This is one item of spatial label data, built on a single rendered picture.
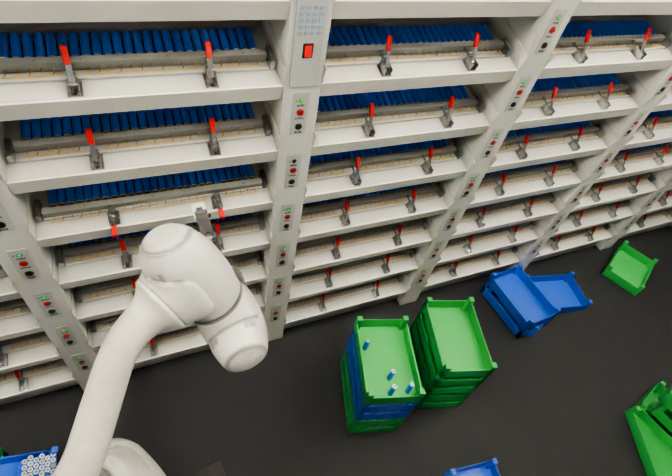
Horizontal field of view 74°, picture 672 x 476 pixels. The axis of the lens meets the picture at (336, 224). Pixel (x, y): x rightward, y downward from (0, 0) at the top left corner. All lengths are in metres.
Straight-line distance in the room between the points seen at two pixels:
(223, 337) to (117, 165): 0.55
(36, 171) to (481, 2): 1.09
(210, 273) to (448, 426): 1.56
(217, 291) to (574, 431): 1.91
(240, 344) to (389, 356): 1.05
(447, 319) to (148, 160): 1.30
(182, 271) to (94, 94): 0.49
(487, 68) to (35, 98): 1.09
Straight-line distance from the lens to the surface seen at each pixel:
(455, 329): 1.92
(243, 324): 0.79
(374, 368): 1.73
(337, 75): 1.15
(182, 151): 1.18
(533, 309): 2.48
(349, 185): 1.42
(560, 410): 2.38
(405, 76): 1.23
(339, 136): 1.28
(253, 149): 1.20
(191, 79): 1.08
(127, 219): 1.31
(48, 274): 1.44
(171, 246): 0.68
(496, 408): 2.23
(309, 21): 1.03
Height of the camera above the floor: 1.85
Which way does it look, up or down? 47 degrees down
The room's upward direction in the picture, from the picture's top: 14 degrees clockwise
